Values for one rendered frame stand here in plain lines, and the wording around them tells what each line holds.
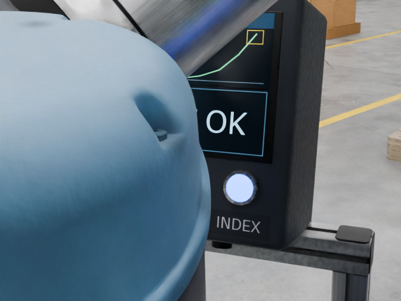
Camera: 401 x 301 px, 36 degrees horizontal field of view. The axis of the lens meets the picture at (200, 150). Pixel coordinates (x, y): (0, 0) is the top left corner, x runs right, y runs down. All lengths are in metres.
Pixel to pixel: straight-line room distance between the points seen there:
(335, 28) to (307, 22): 8.40
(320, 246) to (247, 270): 2.08
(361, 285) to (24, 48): 0.42
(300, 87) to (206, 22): 0.19
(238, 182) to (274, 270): 2.16
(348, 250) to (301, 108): 0.13
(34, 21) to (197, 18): 0.10
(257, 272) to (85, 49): 2.45
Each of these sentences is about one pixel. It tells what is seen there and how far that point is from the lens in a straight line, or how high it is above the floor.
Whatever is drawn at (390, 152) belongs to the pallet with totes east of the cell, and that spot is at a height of 0.05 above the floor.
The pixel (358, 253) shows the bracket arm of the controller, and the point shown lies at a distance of 0.53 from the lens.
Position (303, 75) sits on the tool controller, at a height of 1.20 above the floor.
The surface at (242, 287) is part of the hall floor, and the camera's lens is 2.49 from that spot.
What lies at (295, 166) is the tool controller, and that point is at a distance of 0.47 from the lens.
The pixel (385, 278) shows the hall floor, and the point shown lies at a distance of 2.62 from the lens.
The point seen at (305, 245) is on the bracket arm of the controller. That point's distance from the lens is 0.53.
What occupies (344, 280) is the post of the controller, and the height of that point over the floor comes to 1.02.
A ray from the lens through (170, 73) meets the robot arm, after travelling 0.16.
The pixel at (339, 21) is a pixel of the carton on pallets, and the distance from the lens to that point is 8.95.
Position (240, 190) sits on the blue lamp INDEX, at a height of 1.12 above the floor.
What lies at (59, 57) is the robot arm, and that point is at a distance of 0.16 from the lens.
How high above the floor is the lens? 1.29
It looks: 19 degrees down
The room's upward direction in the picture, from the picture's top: 2 degrees counter-clockwise
